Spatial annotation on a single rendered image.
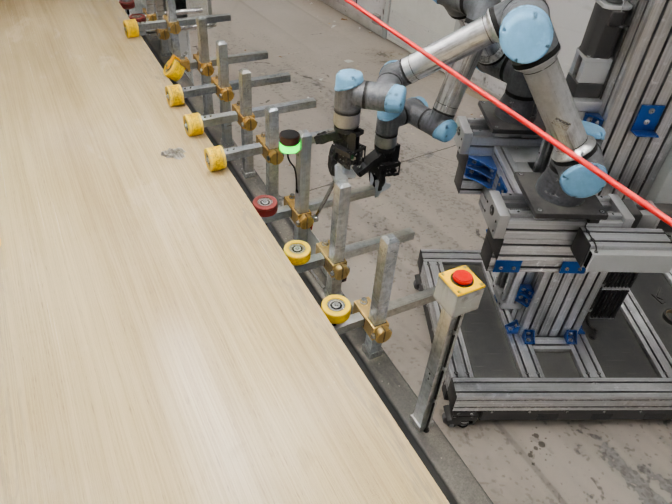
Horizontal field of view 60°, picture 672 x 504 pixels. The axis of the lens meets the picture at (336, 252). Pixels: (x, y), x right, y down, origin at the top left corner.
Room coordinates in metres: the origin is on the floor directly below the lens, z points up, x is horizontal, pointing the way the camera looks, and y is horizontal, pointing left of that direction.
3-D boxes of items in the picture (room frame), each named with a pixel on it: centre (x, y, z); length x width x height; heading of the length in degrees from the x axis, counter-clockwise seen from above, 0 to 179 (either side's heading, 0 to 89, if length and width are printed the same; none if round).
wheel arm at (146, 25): (2.89, 0.86, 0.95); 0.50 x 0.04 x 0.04; 121
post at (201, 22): (2.40, 0.63, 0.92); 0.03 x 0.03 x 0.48; 31
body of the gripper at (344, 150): (1.49, -0.01, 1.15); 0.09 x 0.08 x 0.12; 51
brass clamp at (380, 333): (1.13, -0.12, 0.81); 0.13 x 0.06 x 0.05; 31
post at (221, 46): (2.18, 0.51, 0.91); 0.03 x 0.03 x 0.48; 31
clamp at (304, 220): (1.56, 0.14, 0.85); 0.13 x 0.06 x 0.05; 31
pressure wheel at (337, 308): (1.09, -0.01, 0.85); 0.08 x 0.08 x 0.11
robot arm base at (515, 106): (2.01, -0.62, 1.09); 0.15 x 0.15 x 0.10
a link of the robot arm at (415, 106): (1.79, -0.22, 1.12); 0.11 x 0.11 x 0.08; 43
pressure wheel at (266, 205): (1.52, 0.24, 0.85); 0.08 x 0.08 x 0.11
